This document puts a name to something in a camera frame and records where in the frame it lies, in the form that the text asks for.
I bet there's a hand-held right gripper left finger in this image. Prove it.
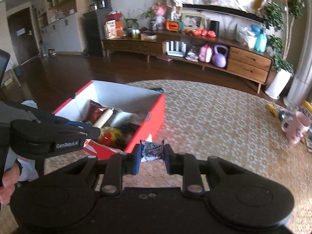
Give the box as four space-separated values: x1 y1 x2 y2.
58 146 143 197

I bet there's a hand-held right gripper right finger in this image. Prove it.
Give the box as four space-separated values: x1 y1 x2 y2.
164 144 245 198

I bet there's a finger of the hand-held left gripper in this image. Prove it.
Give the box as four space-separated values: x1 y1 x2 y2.
22 106 92 129
10 119 101 147

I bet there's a purple snack packet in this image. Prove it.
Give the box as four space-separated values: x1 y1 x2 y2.
139 139 166 162

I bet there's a cream cylindrical snack tube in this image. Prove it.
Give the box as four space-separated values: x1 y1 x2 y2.
92 108 115 128

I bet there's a red brown striped snack packet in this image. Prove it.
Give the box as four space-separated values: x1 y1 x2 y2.
83 99 108 125

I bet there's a red yellow snack packet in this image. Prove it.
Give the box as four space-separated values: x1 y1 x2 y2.
99 126 125 147

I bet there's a dark snack packet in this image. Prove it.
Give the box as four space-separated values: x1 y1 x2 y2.
117 123 140 149

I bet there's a red cardboard shoe box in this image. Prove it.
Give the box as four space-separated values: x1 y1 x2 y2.
53 80 166 160

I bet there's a person's left hand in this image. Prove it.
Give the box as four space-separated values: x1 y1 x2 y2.
0 162 21 205

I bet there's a white plastic bag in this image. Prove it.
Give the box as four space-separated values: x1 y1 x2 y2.
21 100 38 109

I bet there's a dark flat panel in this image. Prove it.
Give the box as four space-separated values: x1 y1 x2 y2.
0 49 11 83

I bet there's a grey storage cabinet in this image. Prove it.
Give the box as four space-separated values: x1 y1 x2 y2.
40 12 84 53

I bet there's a brown door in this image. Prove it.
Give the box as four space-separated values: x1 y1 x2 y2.
7 7 39 65

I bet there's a black cabinet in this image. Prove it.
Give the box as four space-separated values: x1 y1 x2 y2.
82 11 113 57

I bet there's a white orange snack box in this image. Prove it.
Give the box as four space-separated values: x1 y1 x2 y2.
105 21 117 39

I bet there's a pile of booklets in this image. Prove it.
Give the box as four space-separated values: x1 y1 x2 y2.
185 47 200 62

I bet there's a white router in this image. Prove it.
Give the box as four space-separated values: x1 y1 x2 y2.
166 41 187 57

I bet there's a pink lunch box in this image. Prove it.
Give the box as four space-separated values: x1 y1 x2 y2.
199 44 213 63

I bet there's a purple kettlebell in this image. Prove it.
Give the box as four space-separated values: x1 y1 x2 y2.
212 44 230 68

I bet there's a yellow wrapper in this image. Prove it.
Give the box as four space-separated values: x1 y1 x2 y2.
267 104 279 117

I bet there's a leafy potted plant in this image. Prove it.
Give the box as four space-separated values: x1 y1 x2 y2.
123 15 139 30

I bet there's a small blue object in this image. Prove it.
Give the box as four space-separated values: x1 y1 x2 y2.
278 110 292 123

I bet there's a wooden TV cabinet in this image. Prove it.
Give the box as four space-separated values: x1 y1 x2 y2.
101 29 273 93

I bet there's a small plant in striped pot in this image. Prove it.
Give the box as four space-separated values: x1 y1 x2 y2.
139 7 158 31

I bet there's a black coffee machine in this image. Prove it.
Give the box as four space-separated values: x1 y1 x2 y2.
90 0 111 11

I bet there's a pink mug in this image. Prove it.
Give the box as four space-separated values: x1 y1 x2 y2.
281 111 311 144

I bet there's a white planter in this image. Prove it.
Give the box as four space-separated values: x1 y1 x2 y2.
264 68 292 99

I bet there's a clear plastic bag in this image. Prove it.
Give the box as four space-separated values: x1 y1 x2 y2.
236 24 257 48

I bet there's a yellow white packet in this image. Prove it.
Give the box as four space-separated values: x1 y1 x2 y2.
301 100 312 117

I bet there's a teal spray bottle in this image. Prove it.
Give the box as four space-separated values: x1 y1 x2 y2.
253 27 268 52

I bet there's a grey curtain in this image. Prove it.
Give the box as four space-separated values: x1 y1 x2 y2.
284 5 312 108

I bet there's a black television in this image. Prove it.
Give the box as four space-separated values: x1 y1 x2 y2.
183 4 266 20

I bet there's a green potted tree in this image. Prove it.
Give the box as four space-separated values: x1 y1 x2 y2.
264 0 305 74

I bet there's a photo frame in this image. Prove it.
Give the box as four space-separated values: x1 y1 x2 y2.
182 13 206 30

